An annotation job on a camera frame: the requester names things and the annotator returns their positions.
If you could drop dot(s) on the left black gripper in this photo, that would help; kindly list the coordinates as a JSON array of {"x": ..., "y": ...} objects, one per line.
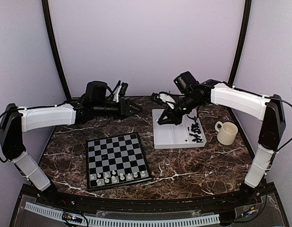
[{"x": 125, "y": 105}]

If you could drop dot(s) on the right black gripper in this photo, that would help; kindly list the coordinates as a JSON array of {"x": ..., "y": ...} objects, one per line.
[{"x": 173, "y": 118}]

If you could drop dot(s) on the white plastic compartment tray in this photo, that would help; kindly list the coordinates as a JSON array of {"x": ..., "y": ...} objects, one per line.
[{"x": 174, "y": 136}]

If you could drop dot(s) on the black grey chessboard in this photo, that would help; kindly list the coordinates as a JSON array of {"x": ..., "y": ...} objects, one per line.
[{"x": 122, "y": 154}]

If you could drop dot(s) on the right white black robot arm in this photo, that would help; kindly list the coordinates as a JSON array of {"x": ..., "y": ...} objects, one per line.
[{"x": 268, "y": 109}]

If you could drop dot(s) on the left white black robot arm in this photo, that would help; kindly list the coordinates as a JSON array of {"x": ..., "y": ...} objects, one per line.
[{"x": 99, "y": 100}]

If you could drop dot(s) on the pile of black chess pieces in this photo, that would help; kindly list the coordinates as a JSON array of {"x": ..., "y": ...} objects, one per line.
[{"x": 194, "y": 130}]

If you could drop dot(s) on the cream ribbed mug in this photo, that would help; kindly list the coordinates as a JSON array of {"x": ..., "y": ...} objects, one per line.
[{"x": 226, "y": 132}]

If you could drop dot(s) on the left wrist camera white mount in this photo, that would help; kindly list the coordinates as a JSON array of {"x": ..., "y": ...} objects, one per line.
[{"x": 119, "y": 91}]

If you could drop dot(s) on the white slotted cable duct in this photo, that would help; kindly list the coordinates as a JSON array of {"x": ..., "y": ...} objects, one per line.
[{"x": 118, "y": 219}]

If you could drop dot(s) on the black front rail base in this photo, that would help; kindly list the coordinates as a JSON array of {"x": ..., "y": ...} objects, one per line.
[{"x": 263, "y": 210}]

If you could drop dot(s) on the left black frame post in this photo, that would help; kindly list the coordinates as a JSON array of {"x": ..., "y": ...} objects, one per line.
[{"x": 54, "y": 48}]

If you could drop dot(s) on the black frame post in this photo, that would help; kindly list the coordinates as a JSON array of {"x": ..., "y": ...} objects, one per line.
[
  {"x": 241, "y": 41},
  {"x": 54, "y": 48}
]

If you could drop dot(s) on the right black frame post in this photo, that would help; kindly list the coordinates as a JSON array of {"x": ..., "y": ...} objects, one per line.
[{"x": 241, "y": 41}]

